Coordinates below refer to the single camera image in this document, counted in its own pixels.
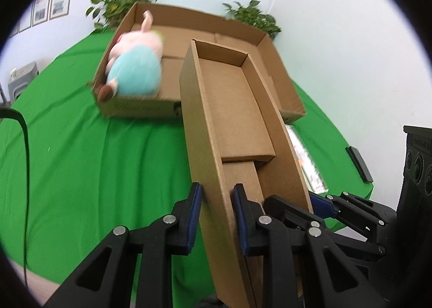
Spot narrow cardboard divider box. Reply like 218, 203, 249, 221
179, 45, 312, 307

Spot pink pig plush toy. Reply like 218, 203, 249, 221
96, 10, 164, 102

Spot small black rectangular device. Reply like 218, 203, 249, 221
346, 146, 373, 184

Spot green table cloth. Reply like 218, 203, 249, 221
0, 30, 375, 302

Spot right potted green plant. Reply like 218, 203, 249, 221
222, 0, 282, 40

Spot potted green plant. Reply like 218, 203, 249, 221
86, 0, 157, 32
222, 0, 282, 40

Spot large flat cardboard tray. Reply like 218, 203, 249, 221
92, 3, 306, 123

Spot grey plastic stool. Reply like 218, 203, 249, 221
8, 61, 39, 103

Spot left potted green plant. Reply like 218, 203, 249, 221
86, 0, 157, 32

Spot black cable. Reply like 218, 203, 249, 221
0, 107, 32, 290

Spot framed certificates on wall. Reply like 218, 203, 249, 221
9, 0, 70, 38

